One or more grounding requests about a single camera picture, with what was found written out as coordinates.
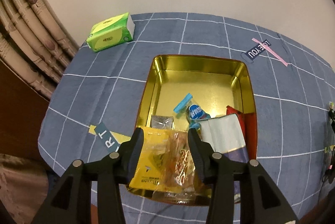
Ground navy white snack box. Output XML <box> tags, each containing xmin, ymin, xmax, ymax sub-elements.
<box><xmin>199</xmin><ymin>114</ymin><xmax>249</xmax><ymax>163</ymax></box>

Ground yellow Wanlyuan snack bag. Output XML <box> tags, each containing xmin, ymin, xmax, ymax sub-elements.
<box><xmin>127</xmin><ymin>127</ymin><xmax>175</xmax><ymax>196</ymax></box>

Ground red snack packet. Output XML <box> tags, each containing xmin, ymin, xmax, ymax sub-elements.
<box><xmin>226</xmin><ymin>106</ymin><xmax>258</xmax><ymax>159</ymax></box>

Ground clear bag orange snacks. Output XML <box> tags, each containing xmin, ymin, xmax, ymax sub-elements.
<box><xmin>152</xmin><ymin>131</ymin><xmax>208</xmax><ymax>204</ymax></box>

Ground blue candy packet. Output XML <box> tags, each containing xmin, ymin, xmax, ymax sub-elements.
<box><xmin>173</xmin><ymin>93</ymin><xmax>211</xmax><ymax>129</ymax></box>

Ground grey clear seed bag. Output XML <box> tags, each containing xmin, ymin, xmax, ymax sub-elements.
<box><xmin>151</xmin><ymin>115</ymin><xmax>174</xmax><ymax>129</ymax></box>

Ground blue checked tablecloth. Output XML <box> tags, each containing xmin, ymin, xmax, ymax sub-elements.
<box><xmin>38</xmin><ymin>13</ymin><xmax>334</xmax><ymax>218</ymax></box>

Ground red gold metal tin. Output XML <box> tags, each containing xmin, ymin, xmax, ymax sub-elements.
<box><xmin>127</xmin><ymin>55</ymin><xmax>257</xmax><ymax>206</ymax></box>

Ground beige patterned curtain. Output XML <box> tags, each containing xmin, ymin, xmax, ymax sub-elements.
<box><xmin>1</xmin><ymin>0</ymin><xmax>78</xmax><ymax>99</ymax></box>

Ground green tissue pack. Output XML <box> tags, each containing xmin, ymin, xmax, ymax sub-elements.
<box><xmin>86</xmin><ymin>12</ymin><xmax>135</xmax><ymax>52</ymax></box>

